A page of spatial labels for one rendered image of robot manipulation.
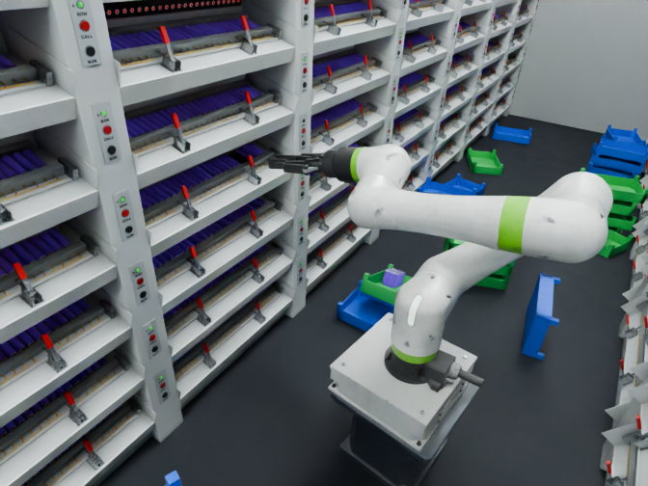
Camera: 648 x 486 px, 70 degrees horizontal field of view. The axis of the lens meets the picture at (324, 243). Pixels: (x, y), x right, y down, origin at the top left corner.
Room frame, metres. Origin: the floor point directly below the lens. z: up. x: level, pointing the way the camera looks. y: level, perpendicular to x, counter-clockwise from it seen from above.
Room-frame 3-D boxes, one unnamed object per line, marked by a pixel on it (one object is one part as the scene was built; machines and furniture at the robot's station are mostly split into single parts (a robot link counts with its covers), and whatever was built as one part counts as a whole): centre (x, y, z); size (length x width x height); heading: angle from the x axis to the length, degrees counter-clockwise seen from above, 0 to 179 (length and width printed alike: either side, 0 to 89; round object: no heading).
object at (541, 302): (1.45, -0.90, 0.10); 0.30 x 0.08 x 0.20; 157
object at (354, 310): (1.48, -0.25, 0.04); 0.30 x 0.20 x 0.08; 59
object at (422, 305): (0.90, -0.26, 0.53); 0.16 x 0.13 x 0.19; 150
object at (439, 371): (0.86, -0.30, 0.41); 0.26 x 0.15 x 0.06; 57
